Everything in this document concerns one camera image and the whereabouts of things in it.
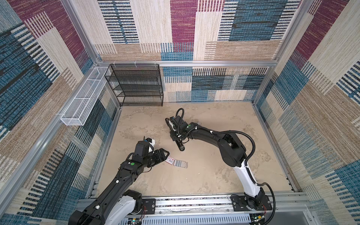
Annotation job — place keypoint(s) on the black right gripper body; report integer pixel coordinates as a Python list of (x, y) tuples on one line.
[(176, 134)]

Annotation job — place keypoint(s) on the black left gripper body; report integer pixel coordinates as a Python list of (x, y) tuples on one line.
[(153, 158)]

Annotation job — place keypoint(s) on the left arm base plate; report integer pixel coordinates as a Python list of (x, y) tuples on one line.
[(146, 206)]

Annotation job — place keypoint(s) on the red staples box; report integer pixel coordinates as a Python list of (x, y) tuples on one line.
[(170, 160)]

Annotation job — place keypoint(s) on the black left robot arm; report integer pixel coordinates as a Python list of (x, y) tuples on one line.
[(112, 205)]

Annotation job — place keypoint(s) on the white staples tray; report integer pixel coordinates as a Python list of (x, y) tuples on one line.
[(180, 163)]

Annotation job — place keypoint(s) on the aluminium mounting rail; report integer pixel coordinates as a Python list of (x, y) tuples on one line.
[(288, 209)]

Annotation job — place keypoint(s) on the white wire mesh basket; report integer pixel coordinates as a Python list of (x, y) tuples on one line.
[(82, 104)]

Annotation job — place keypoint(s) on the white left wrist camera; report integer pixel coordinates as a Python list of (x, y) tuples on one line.
[(151, 144)]

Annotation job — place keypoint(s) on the black wire mesh shelf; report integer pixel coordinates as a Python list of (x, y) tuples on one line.
[(136, 84)]

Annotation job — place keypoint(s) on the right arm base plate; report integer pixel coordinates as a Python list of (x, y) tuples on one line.
[(246, 203)]

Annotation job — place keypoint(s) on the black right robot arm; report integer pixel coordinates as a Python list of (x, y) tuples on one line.
[(232, 151)]

